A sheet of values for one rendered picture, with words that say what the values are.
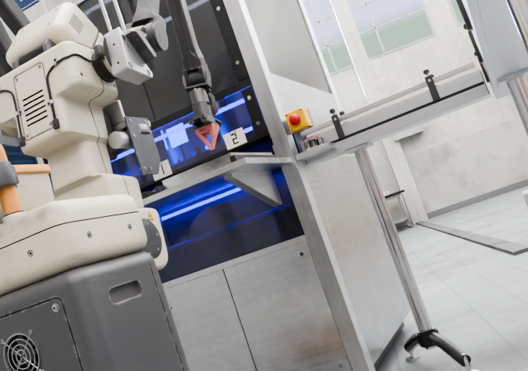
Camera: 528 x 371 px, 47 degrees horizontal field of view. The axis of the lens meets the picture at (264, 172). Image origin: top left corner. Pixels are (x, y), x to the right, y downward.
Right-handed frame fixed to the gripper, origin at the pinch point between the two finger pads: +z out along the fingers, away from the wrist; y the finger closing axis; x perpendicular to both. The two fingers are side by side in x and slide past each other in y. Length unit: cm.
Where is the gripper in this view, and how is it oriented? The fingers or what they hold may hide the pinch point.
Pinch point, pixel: (211, 147)
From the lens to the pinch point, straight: 190.6
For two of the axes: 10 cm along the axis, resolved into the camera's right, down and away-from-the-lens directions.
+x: -8.6, 3.7, 3.5
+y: 4.3, 1.8, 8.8
